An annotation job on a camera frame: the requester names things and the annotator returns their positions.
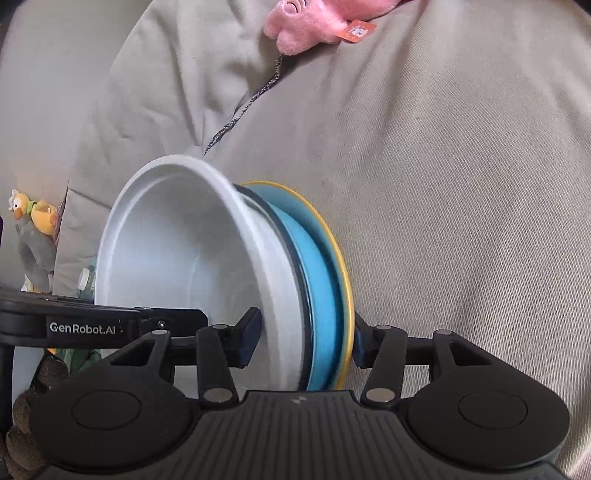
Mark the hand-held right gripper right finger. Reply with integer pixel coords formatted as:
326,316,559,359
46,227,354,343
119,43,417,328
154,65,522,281
352,311,485,409

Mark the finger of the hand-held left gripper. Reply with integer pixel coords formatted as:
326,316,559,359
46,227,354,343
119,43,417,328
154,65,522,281
136,307,208,337

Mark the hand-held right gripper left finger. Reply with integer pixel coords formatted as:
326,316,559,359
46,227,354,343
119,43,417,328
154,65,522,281
108,307,264,407

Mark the blue rimmed white bowl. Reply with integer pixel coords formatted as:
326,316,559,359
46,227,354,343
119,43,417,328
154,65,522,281
233,184,347,392

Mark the white plastic bowl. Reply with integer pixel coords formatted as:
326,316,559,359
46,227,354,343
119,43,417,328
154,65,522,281
95,154,308,393

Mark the yellow rimmed white bowl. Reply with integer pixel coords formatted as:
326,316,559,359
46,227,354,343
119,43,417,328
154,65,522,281
242,180,356,391

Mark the person's left hand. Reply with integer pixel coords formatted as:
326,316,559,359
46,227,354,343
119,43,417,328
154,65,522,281
6,353,71,480

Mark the grey plush toy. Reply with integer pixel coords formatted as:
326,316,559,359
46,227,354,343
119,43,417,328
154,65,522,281
17,219,58,294

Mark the clear vitamin bottle white cap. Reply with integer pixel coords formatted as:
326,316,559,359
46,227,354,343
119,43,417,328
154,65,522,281
76,265,100,291

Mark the yellow duck plush toy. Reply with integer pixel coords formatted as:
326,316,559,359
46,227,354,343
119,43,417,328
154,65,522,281
7,189,60,236

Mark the pink plush toy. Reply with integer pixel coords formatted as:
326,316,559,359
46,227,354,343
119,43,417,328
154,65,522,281
263,0,402,56

